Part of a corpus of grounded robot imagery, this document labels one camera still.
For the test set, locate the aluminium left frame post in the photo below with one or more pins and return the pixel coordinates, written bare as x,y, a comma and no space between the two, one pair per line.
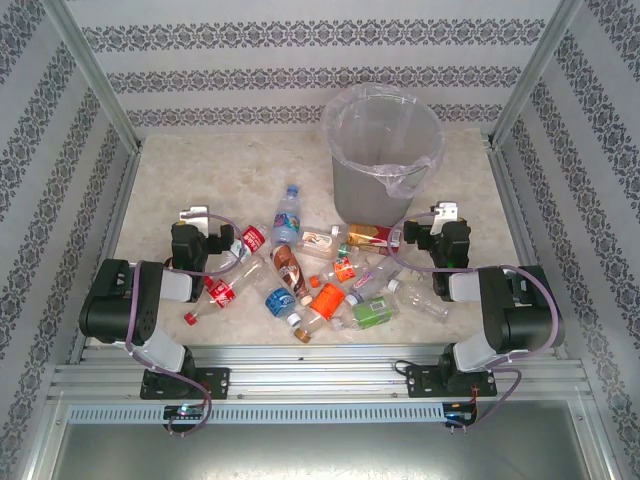
90,70

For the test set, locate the grey mesh bin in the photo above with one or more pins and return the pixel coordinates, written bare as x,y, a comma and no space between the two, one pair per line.
360,195

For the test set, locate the green neck band clear bottle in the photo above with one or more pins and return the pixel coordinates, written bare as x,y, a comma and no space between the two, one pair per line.
345,250

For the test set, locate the left circuit board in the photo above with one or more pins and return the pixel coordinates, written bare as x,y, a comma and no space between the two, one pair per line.
185,412

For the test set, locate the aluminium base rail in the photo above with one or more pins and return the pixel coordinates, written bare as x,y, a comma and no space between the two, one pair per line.
315,380

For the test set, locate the aluminium left side rail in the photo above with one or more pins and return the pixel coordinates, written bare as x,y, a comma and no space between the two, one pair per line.
112,240

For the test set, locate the aluminium right side rail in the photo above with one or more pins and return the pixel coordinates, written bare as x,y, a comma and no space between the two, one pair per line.
520,235

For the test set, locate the small orange label bottle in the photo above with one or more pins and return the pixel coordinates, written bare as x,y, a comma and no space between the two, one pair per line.
342,270

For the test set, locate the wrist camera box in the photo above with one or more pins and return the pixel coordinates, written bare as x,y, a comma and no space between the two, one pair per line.
195,212
445,210

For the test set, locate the red gold label bottle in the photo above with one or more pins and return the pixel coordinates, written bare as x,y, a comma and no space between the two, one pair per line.
370,236

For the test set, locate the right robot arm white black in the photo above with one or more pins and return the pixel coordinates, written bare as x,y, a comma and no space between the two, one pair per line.
525,320

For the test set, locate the right circuit board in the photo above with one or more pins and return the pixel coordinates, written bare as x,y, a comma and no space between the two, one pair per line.
457,416

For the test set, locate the orange label tan cap bottle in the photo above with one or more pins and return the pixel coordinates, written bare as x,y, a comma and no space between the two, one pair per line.
327,300

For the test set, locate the clear plastic bin liner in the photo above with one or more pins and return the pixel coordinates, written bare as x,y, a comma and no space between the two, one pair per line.
405,182

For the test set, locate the circuit board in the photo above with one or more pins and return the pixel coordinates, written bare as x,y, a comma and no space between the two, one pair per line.
457,416
185,412

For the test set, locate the clear unlabelled white cap bottle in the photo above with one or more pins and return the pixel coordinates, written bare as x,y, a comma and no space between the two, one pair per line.
420,300

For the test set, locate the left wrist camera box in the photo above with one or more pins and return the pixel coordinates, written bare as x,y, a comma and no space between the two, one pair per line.
195,212

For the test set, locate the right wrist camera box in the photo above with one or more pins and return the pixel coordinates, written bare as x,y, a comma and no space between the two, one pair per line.
445,210

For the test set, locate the aluminium frame post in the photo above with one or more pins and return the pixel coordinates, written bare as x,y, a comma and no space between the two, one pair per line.
540,65
90,70

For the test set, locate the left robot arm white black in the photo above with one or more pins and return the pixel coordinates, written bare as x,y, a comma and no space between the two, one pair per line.
115,310

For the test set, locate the aluminium right frame post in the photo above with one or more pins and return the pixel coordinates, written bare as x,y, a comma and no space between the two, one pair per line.
540,65

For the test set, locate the grey metal sheet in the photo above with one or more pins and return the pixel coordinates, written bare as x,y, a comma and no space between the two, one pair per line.
320,455

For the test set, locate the green label white cap bottle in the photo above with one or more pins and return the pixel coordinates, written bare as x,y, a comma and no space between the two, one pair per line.
372,310

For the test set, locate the square clear crane label bottle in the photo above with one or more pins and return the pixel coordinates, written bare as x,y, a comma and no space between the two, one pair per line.
317,241

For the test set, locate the red label cola bottle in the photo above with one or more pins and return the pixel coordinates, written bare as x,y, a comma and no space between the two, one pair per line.
222,294

